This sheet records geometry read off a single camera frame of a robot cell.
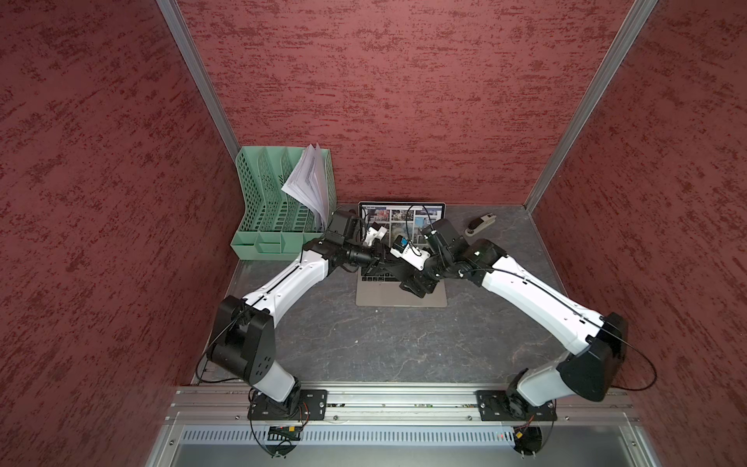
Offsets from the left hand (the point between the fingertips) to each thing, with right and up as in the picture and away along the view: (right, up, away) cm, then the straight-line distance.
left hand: (400, 269), depth 75 cm
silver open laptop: (-3, +14, +23) cm, 27 cm away
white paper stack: (-28, +25, +15) cm, 40 cm away
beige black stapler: (+34, +13, +36) cm, 51 cm away
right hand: (+3, -3, +2) cm, 5 cm away
